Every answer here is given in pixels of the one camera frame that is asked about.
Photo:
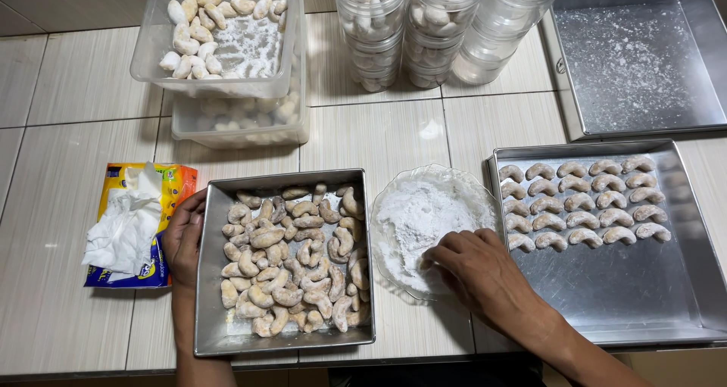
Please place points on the person's left hand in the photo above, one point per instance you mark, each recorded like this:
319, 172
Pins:
182, 245

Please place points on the person's right hand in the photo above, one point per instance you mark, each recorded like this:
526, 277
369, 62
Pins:
488, 279

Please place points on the person's right fingers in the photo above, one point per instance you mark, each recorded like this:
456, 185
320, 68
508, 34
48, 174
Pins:
454, 250

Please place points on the square metal tray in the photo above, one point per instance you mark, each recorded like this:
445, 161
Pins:
213, 324

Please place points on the heap of white powdered sugar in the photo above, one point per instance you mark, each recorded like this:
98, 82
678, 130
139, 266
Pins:
414, 216

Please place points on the clear glass plate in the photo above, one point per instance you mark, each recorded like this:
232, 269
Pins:
386, 189

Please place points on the rows of sugared crescent cookies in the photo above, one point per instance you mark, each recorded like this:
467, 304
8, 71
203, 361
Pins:
579, 202

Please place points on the large metal baking tray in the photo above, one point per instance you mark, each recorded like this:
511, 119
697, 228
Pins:
596, 296

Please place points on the pile of plain crescent cookies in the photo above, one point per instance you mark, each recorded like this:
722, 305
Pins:
284, 262

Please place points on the group of clear plastic jars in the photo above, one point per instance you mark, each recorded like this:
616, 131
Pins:
431, 29

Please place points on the clear plastic rectangular container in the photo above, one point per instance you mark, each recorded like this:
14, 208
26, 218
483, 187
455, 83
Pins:
238, 140
147, 40

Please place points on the heap of white coated cookies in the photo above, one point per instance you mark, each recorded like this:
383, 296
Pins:
193, 35
250, 114

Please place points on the empty sugar-dusted metal tray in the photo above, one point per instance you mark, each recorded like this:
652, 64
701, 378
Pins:
630, 63

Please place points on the yellow and blue tissue packet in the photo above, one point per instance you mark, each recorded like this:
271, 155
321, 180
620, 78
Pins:
183, 185

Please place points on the crumpled white tissue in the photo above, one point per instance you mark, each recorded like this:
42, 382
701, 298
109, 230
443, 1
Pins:
125, 228

